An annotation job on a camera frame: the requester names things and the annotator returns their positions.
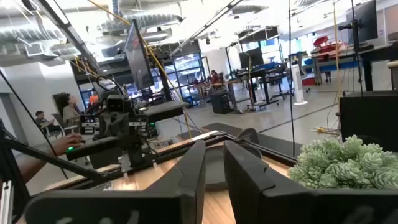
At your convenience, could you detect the red storage bin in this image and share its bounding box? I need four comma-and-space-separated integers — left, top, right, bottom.
313, 35, 330, 48

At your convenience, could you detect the silver ventilation duct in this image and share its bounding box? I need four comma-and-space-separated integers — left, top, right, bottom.
99, 12, 185, 34

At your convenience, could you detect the person's hand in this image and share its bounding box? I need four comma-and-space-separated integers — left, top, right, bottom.
51, 133, 84, 156

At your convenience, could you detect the potted green artificial succulent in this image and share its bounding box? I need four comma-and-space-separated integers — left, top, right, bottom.
287, 134, 398, 190

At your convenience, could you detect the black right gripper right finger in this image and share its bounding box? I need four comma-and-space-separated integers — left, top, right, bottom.
223, 139, 398, 224

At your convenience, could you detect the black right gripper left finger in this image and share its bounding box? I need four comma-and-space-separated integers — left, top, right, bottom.
24, 139, 208, 224

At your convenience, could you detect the black overhead frame beam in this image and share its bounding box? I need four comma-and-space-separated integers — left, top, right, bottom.
21, 0, 104, 74
170, 0, 245, 57

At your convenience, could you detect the black hanging cable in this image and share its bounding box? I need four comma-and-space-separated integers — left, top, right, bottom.
287, 0, 296, 158

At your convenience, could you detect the black computer monitor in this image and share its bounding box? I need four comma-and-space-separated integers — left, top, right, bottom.
124, 19, 155, 91
238, 47, 265, 70

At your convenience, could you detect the white tower fan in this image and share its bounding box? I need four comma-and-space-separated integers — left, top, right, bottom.
290, 63, 309, 106

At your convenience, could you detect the black standing desk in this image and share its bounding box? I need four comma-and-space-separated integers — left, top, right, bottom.
235, 67, 282, 109

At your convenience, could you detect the black monitor on pole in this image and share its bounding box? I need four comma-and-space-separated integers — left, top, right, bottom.
338, 0, 379, 94

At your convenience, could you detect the black cabinet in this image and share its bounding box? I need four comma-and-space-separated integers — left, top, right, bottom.
338, 90, 398, 152

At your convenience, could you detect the yellow hanging cable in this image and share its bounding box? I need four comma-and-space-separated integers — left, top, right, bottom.
86, 0, 193, 139
331, 0, 340, 73

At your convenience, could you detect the pale floor cable bundle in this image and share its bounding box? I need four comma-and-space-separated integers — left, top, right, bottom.
310, 125, 340, 137

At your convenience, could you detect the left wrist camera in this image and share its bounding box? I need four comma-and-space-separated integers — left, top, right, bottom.
106, 94, 132, 114

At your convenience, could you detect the person's forearm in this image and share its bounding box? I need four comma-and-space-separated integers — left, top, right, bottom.
17, 146, 58, 185

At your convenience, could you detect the black computer tower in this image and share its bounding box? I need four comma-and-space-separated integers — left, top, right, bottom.
211, 91, 233, 114

